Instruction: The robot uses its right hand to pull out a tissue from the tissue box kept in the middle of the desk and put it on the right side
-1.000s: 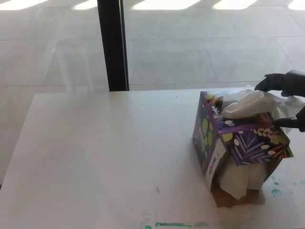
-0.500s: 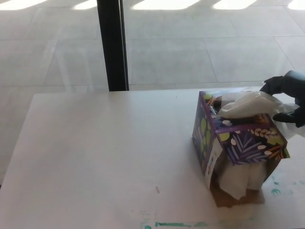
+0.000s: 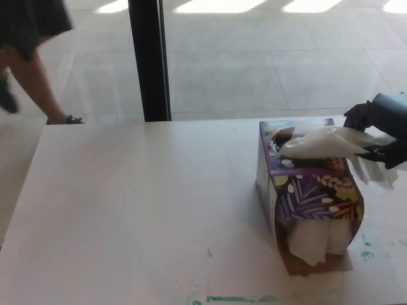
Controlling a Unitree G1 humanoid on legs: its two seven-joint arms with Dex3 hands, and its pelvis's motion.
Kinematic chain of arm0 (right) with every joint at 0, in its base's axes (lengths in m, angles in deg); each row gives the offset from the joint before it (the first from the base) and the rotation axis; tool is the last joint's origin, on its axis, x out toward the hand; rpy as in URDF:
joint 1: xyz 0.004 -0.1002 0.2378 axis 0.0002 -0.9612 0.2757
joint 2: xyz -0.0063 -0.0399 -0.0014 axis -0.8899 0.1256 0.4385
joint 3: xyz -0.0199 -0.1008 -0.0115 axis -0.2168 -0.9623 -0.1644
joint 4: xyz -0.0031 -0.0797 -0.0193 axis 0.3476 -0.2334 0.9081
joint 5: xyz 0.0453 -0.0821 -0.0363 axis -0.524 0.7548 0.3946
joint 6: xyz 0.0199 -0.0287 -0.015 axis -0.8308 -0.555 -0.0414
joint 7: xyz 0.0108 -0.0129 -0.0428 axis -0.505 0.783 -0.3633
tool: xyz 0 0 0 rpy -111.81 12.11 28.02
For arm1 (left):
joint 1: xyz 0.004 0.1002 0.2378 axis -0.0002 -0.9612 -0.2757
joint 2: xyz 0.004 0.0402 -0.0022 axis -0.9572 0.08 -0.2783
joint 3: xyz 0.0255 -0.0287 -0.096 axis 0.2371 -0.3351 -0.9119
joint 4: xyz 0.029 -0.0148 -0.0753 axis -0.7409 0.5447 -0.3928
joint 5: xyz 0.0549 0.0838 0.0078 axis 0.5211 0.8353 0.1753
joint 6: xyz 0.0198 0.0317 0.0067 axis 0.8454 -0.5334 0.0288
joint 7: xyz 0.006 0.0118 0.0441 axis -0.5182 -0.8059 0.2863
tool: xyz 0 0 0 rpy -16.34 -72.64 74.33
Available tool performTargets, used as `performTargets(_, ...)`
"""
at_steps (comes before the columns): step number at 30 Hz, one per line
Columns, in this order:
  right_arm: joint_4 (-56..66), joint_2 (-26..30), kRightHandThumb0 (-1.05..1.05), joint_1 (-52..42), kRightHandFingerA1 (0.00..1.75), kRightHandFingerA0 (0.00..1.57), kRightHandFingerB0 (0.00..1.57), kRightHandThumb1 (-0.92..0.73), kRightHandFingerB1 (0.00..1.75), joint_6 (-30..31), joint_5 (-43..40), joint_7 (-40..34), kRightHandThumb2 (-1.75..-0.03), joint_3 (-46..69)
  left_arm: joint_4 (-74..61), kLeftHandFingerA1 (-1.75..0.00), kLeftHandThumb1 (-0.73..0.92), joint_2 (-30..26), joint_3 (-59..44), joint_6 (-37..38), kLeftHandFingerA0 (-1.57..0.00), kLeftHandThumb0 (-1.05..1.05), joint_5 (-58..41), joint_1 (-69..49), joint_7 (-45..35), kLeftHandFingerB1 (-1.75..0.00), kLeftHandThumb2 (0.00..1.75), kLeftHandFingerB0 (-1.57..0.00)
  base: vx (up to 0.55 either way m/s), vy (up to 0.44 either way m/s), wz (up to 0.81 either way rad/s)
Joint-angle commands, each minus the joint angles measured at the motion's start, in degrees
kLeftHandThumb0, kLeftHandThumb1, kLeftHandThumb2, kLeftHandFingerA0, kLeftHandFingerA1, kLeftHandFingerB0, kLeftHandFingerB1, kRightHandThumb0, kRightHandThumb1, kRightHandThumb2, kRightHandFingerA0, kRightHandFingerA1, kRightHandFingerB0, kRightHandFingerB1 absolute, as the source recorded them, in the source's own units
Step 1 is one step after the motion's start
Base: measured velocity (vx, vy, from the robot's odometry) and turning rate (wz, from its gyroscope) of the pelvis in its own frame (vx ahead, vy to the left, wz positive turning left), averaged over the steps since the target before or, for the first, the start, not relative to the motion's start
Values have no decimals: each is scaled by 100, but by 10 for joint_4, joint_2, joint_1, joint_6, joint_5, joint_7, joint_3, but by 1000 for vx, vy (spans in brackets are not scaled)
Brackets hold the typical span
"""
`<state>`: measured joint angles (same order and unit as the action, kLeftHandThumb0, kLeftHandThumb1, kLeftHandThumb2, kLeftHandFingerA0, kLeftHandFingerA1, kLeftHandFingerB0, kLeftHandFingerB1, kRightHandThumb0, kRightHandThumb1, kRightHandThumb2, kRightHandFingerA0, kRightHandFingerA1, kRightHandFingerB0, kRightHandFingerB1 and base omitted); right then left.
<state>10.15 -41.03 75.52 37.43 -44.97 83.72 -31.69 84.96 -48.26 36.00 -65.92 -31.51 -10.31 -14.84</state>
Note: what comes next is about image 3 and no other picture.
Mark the purple floral tissue box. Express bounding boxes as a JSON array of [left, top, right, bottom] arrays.
[[255, 118, 366, 276]]

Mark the white tissue stack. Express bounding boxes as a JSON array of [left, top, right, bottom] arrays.
[[287, 218, 351, 266]]

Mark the black window frame post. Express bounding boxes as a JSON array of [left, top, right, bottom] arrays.
[[127, 0, 173, 123]]

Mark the person in dark skirt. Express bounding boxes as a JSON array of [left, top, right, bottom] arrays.
[[0, 0, 85, 125]]

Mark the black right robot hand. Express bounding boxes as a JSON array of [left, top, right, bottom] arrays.
[[343, 91, 407, 171]]

